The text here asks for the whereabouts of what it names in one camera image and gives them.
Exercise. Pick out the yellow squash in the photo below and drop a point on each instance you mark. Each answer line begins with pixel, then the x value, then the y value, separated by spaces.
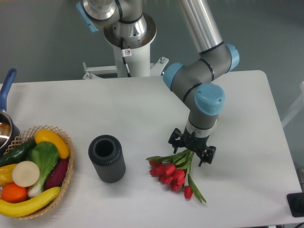
pixel 45 135

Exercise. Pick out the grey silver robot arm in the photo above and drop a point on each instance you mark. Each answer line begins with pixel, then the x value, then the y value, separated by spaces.
pixel 192 84

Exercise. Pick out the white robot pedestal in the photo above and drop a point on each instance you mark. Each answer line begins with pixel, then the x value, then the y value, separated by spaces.
pixel 131 44

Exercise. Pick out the green cucumber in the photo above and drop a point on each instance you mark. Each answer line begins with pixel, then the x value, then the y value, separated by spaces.
pixel 17 154

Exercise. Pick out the woven wicker basket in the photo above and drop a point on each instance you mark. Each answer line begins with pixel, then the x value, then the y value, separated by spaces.
pixel 30 134

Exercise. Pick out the green bok choy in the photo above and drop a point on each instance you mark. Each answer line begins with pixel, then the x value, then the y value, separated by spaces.
pixel 45 156

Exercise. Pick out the purple sweet potato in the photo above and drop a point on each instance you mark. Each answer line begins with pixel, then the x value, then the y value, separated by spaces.
pixel 56 178

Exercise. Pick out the cream round slice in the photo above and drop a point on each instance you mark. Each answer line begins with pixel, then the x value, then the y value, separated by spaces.
pixel 25 173

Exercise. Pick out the black device at edge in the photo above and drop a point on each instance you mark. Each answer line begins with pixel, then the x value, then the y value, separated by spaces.
pixel 296 204

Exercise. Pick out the blue handled saucepan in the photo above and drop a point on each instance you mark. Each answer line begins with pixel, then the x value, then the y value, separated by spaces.
pixel 8 130

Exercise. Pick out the yellow banana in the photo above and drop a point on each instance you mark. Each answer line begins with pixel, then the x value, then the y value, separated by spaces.
pixel 16 210

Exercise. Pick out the orange fruit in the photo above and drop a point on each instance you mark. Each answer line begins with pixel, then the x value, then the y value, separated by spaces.
pixel 14 193

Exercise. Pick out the red tulip bouquet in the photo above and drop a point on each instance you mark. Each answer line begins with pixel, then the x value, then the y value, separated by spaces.
pixel 175 171

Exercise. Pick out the dark grey ribbed vase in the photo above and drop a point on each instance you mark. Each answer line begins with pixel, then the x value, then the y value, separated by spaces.
pixel 106 155

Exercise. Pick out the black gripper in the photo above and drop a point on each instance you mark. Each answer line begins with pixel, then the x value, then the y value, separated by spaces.
pixel 192 142

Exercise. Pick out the yellow bell pepper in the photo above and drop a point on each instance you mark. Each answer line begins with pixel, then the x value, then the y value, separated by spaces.
pixel 6 174

